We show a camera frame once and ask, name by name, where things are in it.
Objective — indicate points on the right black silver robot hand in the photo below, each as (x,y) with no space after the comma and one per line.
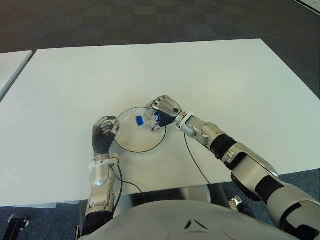
(167,106)

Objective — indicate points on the white neighbouring table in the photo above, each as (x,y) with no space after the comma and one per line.
(12,67)

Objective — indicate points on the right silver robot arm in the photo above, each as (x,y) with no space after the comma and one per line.
(250,170)

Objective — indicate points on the clear water bottle blue cap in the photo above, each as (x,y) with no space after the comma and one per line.
(142,120)

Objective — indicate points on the grey robot torso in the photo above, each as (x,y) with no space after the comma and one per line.
(187,220)

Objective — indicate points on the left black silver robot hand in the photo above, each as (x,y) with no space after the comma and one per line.
(101,140)

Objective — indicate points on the black wheeled stand base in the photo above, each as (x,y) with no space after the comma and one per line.
(15,225)

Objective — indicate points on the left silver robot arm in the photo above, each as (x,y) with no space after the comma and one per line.
(101,185)

